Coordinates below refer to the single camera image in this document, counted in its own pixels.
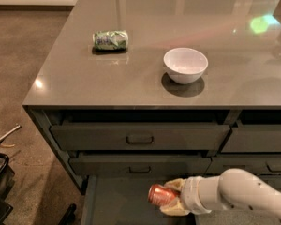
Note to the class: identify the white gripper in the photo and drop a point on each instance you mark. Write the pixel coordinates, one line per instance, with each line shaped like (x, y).
(189, 193)

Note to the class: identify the red coke can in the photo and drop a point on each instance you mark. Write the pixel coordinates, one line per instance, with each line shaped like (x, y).
(160, 195)

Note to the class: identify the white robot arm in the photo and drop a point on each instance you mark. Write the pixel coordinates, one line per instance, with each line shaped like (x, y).
(259, 201)

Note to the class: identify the open bottom left drawer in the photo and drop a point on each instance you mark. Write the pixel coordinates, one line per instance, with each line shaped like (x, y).
(124, 201)

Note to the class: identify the top right drawer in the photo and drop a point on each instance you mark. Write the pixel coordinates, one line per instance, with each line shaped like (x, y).
(257, 138)

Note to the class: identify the middle right drawer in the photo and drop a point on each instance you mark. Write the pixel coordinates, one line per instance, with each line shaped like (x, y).
(255, 165)

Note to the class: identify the grey counter cabinet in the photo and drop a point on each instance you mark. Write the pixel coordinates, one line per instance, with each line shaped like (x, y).
(242, 83)

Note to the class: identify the middle left drawer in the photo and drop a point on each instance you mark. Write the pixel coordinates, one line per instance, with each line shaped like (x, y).
(111, 165)

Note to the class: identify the top left drawer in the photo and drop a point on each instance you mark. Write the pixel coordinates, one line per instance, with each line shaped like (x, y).
(139, 136)

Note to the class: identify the green crushed soda can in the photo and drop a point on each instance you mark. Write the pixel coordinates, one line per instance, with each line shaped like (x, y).
(115, 40)

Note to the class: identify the black object on floor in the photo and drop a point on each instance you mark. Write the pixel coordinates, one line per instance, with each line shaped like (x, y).
(69, 216)

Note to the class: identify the white bowl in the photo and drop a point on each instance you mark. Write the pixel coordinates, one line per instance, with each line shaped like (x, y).
(185, 65)

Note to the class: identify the metal rod on floor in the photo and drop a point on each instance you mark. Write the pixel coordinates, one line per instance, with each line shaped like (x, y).
(17, 127)

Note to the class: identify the black cart with items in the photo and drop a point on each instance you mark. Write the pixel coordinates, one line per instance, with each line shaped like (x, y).
(6, 183)

